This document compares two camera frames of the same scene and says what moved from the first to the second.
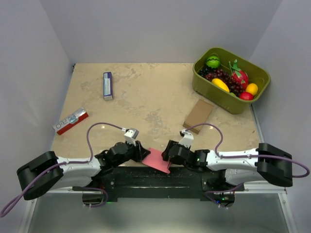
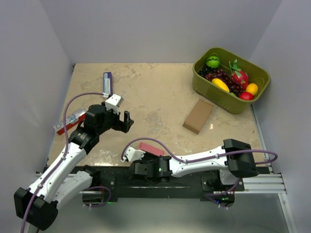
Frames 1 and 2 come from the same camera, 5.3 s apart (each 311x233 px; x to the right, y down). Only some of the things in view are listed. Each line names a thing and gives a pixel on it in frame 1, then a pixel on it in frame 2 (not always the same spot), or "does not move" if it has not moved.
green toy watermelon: [213, 61] does not move
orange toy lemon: [252, 88] does not move
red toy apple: [246, 96] does not move
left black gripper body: [134, 152] → [112, 120]
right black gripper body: [185, 148] → [147, 157]
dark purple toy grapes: [225, 76] does not move
